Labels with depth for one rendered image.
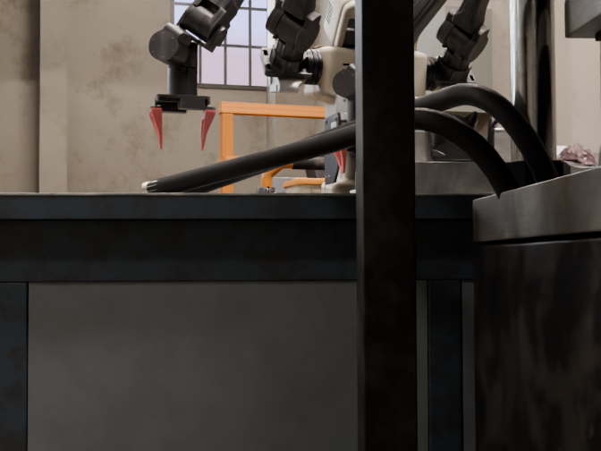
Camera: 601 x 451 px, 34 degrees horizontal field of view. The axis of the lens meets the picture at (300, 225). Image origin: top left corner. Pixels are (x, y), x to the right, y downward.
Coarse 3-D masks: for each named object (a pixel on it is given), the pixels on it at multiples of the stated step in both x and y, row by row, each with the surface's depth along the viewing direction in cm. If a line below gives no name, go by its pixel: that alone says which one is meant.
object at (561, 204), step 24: (600, 168) 91; (504, 192) 123; (528, 192) 113; (552, 192) 104; (576, 192) 97; (600, 192) 91; (480, 216) 134; (504, 216) 122; (528, 216) 113; (552, 216) 104; (576, 216) 97; (600, 216) 91; (480, 240) 134; (504, 240) 124; (552, 240) 125
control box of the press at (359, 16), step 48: (384, 0) 112; (384, 48) 112; (384, 96) 111; (384, 144) 111; (384, 192) 111; (384, 240) 111; (384, 288) 110; (384, 336) 110; (384, 384) 110; (384, 432) 110
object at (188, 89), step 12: (168, 72) 190; (180, 72) 189; (192, 72) 190; (168, 84) 190; (180, 84) 189; (192, 84) 190; (156, 96) 189; (168, 96) 187; (180, 96) 188; (192, 96) 188; (204, 96) 189
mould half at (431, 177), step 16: (416, 144) 173; (496, 144) 174; (416, 160) 172; (432, 160) 172; (416, 176) 160; (432, 176) 160; (448, 176) 160; (464, 176) 160; (480, 176) 161; (416, 192) 160; (432, 192) 160; (448, 192) 160; (464, 192) 160; (480, 192) 160
